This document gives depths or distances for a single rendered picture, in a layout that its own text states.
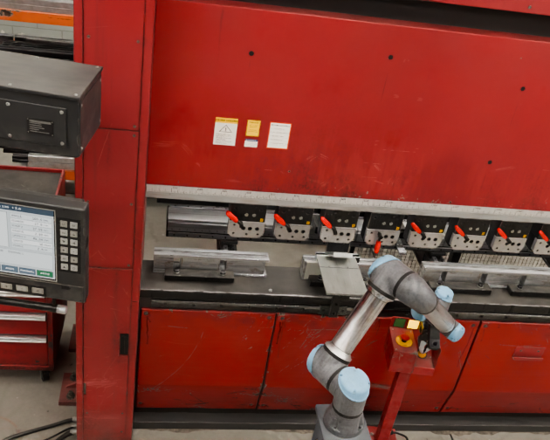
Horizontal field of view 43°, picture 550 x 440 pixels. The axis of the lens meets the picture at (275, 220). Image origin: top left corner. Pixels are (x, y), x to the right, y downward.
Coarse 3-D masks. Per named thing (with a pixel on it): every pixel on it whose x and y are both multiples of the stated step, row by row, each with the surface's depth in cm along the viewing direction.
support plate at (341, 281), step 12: (324, 264) 306; (336, 264) 308; (348, 264) 309; (324, 276) 299; (336, 276) 300; (348, 276) 301; (360, 276) 302; (336, 288) 293; (348, 288) 294; (360, 288) 295
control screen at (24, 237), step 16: (0, 208) 208; (16, 208) 208; (0, 224) 211; (16, 224) 211; (32, 224) 211; (48, 224) 210; (0, 240) 214; (16, 240) 214; (32, 240) 214; (48, 240) 213; (0, 256) 218; (16, 256) 217; (32, 256) 217; (48, 256) 217; (16, 272) 221; (32, 272) 220; (48, 272) 220
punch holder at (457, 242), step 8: (456, 224) 308; (464, 224) 308; (472, 224) 308; (480, 224) 309; (488, 224) 309; (448, 232) 317; (456, 232) 309; (464, 232) 310; (472, 232) 310; (480, 232) 311; (448, 240) 316; (456, 240) 311; (464, 240) 314; (472, 240) 312; (480, 240) 313; (456, 248) 314; (464, 248) 314; (472, 248) 315
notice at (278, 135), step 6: (270, 126) 271; (276, 126) 271; (282, 126) 271; (288, 126) 272; (270, 132) 272; (276, 132) 273; (282, 132) 273; (288, 132) 273; (270, 138) 274; (276, 138) 274; (282, 138) 274; (288, 138) 275; (270, 144) 275; (276, 144) 276; (282, 144) 276
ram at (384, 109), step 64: (192, 0) 243; (192, 64) 254; (256, 64) 257; (320, 64) 259; (384, 64) 262; (448, 64) 265; (512, 64) 268; (192, 128) 268; (320, 128) 274; (384, 128) 277; (448, 128) 280; (512, 128) 284; (320, 192) 290; (384, 192) 294; (448, 192) 297; (512, 192) 301
